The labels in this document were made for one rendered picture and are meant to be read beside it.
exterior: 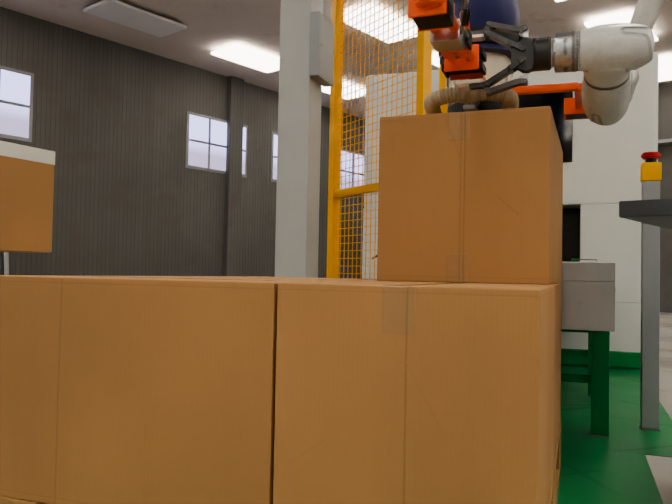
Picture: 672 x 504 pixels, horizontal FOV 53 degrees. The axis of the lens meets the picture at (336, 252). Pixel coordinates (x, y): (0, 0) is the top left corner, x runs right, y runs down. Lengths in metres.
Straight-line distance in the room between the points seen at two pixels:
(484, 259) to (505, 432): 0.67
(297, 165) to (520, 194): 1.76
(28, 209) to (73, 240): 7.56
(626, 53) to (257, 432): 1.11
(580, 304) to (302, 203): 1.45
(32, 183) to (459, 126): 1.77
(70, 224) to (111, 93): 2.09
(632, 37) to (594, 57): 0.08
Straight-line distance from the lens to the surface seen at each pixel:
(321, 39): 3.31
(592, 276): 2.23
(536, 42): 1.68
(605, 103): 1.76
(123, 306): 1.22
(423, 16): 1.37
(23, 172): 2.85
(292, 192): 3.20
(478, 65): 1.69
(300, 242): 3.16
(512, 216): 1.59
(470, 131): 1.64
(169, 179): 11.37
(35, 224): 2.87
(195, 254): 11.63
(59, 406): 1.32
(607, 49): 1.65
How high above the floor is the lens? 0.56
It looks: 2 degrees up
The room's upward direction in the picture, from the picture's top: 1 degrees clockwise
